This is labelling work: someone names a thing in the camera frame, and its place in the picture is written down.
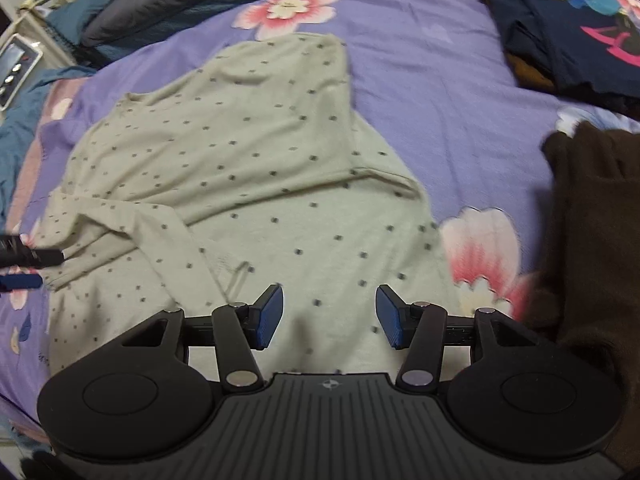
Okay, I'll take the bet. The cream polka dot shirt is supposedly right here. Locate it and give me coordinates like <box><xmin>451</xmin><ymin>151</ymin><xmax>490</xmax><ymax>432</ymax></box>
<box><xmin>37</xmin><ymin>34</ymin><xmax>459</xmax><ymax>375</ymax></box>

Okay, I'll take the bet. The purple floral bed sheet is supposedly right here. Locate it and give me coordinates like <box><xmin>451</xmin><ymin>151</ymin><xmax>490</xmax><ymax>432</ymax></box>
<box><xmin>0</xmin><ymin>0</ymin><xmax>640</xmax><ymax>441</ymax></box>

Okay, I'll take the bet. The dark brown garment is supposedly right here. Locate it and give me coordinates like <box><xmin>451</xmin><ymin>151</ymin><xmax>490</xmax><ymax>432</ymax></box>
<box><xmin>523</xmin><ymin>122</ymin><xmax>639</xmax><ymax>472</ymax></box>

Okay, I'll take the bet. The navy printed garment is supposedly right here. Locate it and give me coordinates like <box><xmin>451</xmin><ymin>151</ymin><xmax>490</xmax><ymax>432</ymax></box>
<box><xmin>482</xmin><ymin>0</ymin><xmax>639</xmax><ymax>119</ymax></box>

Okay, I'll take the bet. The teal blanket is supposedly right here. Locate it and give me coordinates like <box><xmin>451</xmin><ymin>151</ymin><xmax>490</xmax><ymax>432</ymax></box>
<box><xmin>0</xmin><ymin>66</ymin><xmax>96</xmax><ymax>228</ymax></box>

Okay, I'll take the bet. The white bedside appliance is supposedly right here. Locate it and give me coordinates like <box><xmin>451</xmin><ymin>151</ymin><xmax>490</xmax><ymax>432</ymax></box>
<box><xmin>1</xmin><ymin>0</ymin><xmax>75</xmax><ymax>118</ymax></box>

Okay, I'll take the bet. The teal pillow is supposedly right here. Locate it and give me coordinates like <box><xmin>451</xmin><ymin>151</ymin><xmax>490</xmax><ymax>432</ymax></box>
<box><xmin>44</xmin><ymin>0</ymin><xmax>114</xmax><ymax>46</ymax></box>

